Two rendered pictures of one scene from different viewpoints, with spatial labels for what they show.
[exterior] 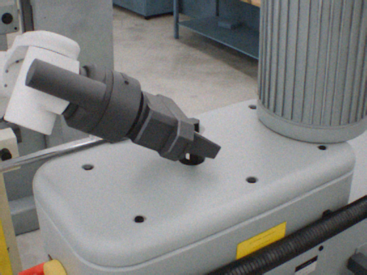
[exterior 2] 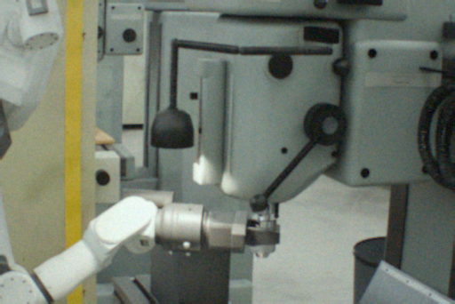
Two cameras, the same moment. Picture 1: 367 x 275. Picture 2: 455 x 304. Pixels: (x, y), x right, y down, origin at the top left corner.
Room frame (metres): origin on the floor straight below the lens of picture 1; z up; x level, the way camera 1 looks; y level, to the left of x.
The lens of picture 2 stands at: (-0.74, -0.23, 1.67)
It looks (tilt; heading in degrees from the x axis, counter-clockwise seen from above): 11 degrees down; 11
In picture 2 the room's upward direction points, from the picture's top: 2 degrees clockwise
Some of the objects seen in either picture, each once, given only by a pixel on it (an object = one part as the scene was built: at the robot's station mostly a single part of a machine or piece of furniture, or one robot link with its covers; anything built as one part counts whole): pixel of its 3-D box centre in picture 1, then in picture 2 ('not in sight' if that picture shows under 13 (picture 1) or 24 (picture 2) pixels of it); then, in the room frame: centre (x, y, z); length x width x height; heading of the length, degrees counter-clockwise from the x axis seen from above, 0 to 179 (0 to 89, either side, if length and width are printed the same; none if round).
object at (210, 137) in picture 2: not in sight; (210, 121); (0.64, 0.08, 1.45); 0.04 x 0.04 x 0.21; 34
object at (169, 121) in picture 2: not in sight; (172, 125); (0.57, 0.13, 1.44); 0.07 x 0.07 x 0.06
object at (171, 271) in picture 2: not in sight; (187, 267); (1.05, 0.21, 1.04); 0.22 x 0.12 x 0.20; 33
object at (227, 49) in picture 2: not in sight; (210, 47); (0.51, 0.05, 1.58); 0.17 x 0.01 x 0.01; 51
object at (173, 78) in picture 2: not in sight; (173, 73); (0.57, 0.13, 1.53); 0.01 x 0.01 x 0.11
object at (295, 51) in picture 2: not in sight; (287, 51); (0.52, -0.06, 1.58); 0.17 x 0.01 x 0.01; 134
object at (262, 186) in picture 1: (199, 201); not in sight; (0.71, -0.02, 1.81); 0.47 x 0.26 x 0.16; 124
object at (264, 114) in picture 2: not in sight; (272, 105); (0.70, -0.02, 1.47); 0.21 x 0.19 x 0.32; 34
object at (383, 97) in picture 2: not in sight; (365, 104); (0.81, -0.17, 1.47); 0.24 x 0.19 x 0.26; 34
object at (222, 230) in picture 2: not in sight; (212, 231); (0.69, 0.08, 1.24); 0.13 x 0.12 x 0.10; 9
